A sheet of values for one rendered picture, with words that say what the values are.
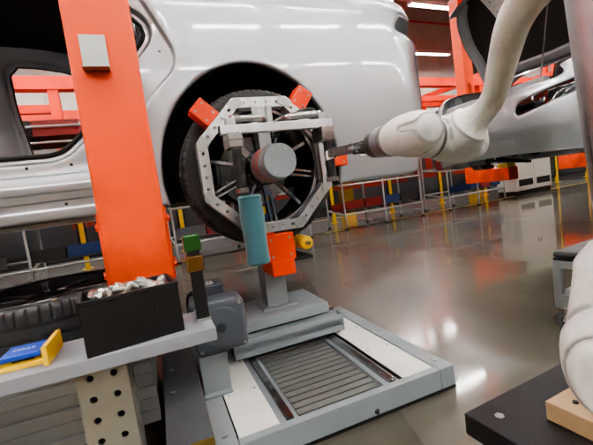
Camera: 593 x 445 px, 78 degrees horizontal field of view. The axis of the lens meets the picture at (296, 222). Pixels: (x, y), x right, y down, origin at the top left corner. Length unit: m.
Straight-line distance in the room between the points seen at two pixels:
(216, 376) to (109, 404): 0.51
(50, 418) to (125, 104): 0.86
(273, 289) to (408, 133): 1.01
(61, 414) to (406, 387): 1.00
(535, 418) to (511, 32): 0.67
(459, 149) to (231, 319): 0.85
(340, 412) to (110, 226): 0.83
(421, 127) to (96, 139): 0.80
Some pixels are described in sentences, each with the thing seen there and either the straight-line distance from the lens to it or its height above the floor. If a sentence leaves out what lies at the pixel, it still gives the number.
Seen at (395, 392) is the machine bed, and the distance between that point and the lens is 1.31.
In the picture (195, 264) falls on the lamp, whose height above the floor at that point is 0.59.
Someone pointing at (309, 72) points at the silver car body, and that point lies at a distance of 1.82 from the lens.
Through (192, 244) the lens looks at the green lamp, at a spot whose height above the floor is 0.64.
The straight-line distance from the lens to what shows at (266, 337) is 1.59.
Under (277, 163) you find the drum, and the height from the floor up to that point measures 0.84.
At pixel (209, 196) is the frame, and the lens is 1.43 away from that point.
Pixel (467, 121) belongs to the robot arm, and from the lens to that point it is 1.01.
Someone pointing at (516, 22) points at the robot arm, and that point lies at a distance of 0.83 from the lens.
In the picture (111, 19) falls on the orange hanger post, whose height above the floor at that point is 1.22.
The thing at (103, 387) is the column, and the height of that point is 0.37.
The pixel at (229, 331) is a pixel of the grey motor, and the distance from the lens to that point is 1.28.
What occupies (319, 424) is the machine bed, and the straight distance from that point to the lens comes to 1.21.
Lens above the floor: 0.72
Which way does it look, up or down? 5 degrees down
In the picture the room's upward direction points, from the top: 8 degrees counter-clockwise
